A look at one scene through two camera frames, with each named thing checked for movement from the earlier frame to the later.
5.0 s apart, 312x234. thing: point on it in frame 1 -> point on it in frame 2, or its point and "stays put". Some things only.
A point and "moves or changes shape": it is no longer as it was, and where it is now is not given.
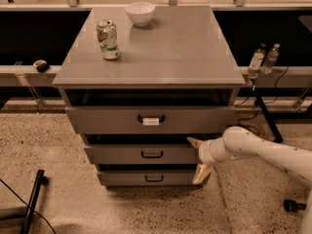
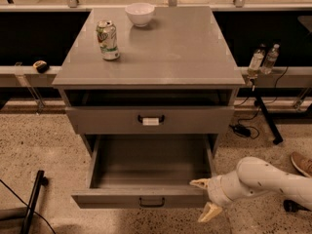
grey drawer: x=142 y=154 moves or changes shape
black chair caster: x=292 y=206 stays put
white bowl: x=140 y=13 stays put
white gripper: x=206 y=153 -> x=215 y=191
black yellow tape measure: x=41 y=65 stays put
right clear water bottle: x=270 y=59 stays put
